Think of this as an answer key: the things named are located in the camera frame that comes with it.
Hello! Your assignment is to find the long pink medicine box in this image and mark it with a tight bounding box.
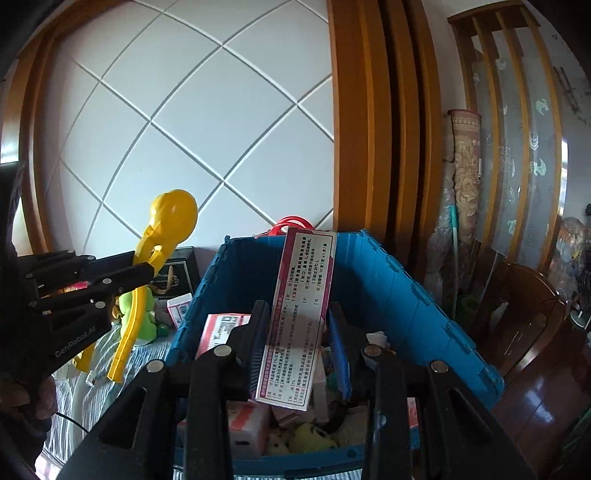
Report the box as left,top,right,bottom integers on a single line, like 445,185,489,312
256,228,338,411

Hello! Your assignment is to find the yellow snowball clamp toy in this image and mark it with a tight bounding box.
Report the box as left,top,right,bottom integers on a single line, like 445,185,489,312
72,188,199,384

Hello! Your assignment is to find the large pink barcode tissue pack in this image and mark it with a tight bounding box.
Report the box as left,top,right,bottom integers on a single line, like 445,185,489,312
195,313,250,358

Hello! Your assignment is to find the left hand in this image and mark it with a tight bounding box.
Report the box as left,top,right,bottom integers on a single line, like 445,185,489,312
1,376,58,420

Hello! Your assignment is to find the green frog plush toy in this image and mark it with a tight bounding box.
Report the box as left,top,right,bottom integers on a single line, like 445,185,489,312
112,285,160,346

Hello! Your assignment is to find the small pink tissue pack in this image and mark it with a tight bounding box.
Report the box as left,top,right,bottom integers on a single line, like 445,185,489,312
166,293,192,329

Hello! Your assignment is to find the striped blue tablecloth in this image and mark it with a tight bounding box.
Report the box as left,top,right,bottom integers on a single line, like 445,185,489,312
35,324,175,479

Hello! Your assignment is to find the black gift box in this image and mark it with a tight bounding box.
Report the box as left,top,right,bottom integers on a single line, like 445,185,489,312
150,247,200,299

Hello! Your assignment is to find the blue plastic storage crate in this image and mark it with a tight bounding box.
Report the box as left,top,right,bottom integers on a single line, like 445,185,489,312
163,227,506,480

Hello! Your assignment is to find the red plastic basket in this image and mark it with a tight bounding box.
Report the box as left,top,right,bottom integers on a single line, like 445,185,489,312
266,215,314,236

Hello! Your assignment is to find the wooden chair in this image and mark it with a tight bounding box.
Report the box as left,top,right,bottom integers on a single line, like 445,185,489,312
475,260,568,384

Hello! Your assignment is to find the rolled patterned carpet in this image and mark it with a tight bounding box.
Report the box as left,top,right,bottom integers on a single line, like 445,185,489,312
448,109,481,258

